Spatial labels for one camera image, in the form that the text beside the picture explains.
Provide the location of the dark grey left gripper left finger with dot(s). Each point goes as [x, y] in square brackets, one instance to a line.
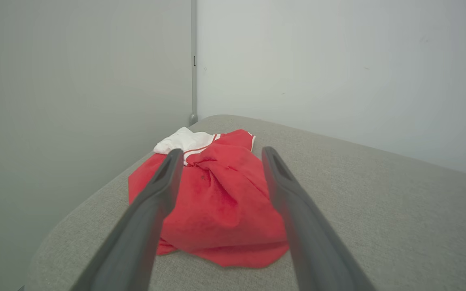
[136, 234]

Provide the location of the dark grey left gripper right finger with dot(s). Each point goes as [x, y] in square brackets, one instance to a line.
[314, 242]

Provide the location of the red and white basketball jersey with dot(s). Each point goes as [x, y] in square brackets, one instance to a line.
[225, 206]

